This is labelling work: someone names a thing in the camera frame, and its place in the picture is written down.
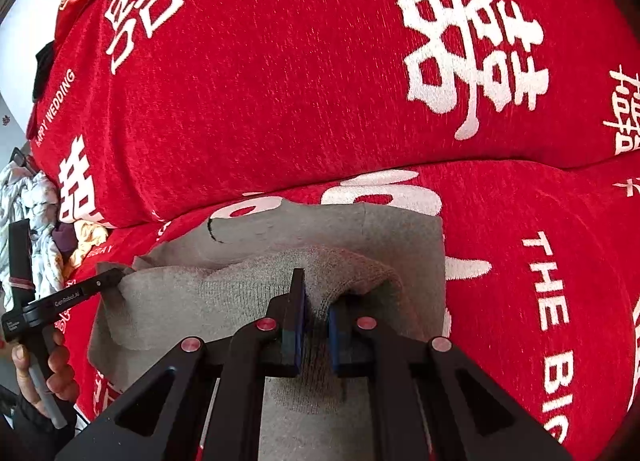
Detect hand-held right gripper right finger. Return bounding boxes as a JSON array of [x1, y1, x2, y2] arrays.
[[327, 293, 576, 461]]

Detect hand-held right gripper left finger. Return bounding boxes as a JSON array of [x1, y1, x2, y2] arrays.
[[55, 268, 307, 461]]

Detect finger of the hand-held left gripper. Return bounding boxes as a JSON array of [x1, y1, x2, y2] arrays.
[[62, 263, 136, 304]]

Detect grey knit sweater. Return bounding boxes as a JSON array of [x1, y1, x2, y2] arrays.
[[87, 201, 448, 461]]

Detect person's left forearm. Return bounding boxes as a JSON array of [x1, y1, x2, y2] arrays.
[[0, 386, 78, 461]]

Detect person's left hand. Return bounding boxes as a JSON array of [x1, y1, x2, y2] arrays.
[[11, 328, 81, 417]]

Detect orange crumpled cloth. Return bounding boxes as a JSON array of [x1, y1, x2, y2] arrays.
[[65, 220, 108, 267]]

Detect dark purple cloth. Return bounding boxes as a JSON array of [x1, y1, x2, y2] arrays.
[[54, 224, 76, 254]]

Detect light patterned crumpled cloth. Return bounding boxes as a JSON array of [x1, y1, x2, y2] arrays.
[[0, 161, 66, 309]]

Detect small black object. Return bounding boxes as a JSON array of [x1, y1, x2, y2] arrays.
[[9, 146, 36, 174]]

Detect red printed sofa seat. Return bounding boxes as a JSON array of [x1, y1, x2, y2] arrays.
[[55, 158, 640, 461]]

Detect black cloth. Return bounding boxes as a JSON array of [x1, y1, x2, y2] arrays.
[[32, 40, 56, 103]]

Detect red printed sofa backrest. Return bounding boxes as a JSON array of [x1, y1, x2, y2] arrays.
[[27, 0, 640, 229]]

